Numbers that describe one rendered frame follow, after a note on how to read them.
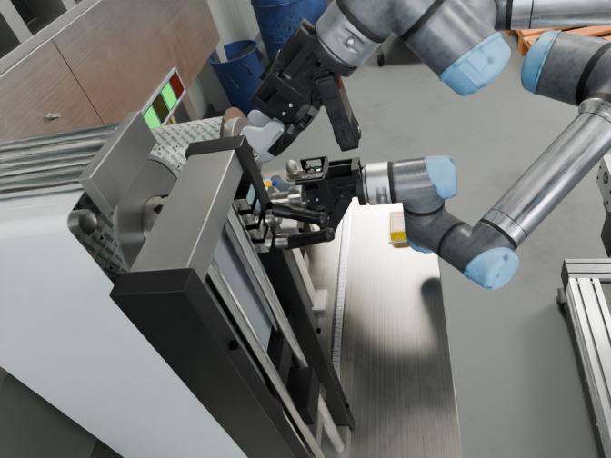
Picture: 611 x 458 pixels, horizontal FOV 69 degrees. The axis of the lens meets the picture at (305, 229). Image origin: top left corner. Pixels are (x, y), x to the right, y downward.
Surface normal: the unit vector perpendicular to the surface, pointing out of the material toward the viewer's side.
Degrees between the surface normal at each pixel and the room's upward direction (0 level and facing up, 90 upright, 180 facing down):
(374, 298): 0
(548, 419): 0
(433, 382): 0
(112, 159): 90
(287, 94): 90
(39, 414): 90
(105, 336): 90
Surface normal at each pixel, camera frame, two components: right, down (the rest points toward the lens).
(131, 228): 0.97, -0.09
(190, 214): -0.24, -0.71
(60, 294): -0.11, 0.69
